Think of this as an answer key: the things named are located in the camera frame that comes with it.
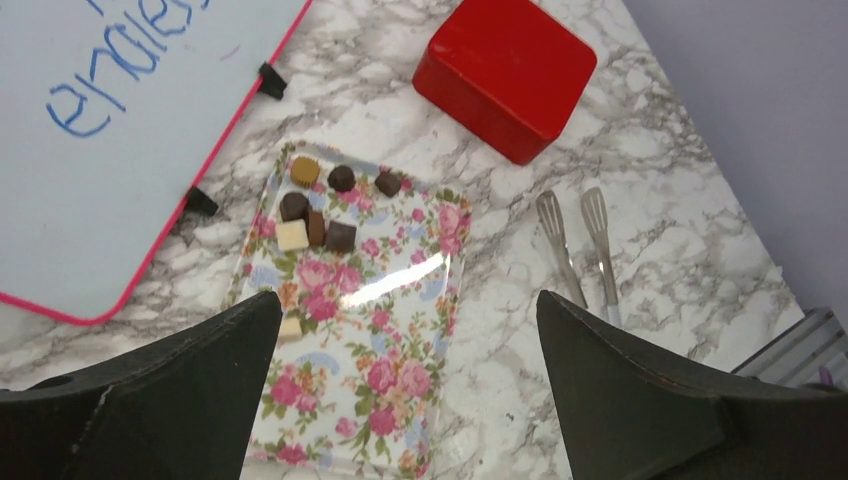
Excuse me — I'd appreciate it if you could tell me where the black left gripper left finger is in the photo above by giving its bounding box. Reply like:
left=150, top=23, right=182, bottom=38
left=1, top=292, right=282, bottom=479

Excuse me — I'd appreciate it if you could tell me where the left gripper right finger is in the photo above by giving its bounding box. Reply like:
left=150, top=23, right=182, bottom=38
left=536, top=290, right=847, bottom=479

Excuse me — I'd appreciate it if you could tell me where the red box lid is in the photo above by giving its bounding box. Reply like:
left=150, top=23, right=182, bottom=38
left=412, top=0, right=598, bottom=165

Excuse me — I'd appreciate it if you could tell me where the white block chocolate lower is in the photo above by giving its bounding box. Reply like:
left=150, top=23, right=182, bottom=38
left=278, top=318, right=303, bottom=343

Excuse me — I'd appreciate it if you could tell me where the white square chocolate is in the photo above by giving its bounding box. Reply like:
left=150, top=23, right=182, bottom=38
left=275, top=219, right=310, bottom=252

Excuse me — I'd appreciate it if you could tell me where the dark square chocolate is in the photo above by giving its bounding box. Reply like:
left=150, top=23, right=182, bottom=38
left=324, top=220, right=358, bottom=254

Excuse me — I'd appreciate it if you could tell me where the caramel round chocolate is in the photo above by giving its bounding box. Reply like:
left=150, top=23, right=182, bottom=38
left=290, top=156, right=321, bottom=189

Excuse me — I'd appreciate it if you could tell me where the dark round chocolate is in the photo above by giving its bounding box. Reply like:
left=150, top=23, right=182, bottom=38
left=327, top=165, right=357, bottom=193

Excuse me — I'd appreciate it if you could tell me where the floral rectangular tray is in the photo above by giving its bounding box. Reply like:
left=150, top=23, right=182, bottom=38
left=224, top=141, right=471, bottom=479

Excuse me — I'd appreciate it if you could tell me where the white board pink frame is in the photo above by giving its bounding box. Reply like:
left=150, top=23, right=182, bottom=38
left=1, top=1, right=309, bottom=326

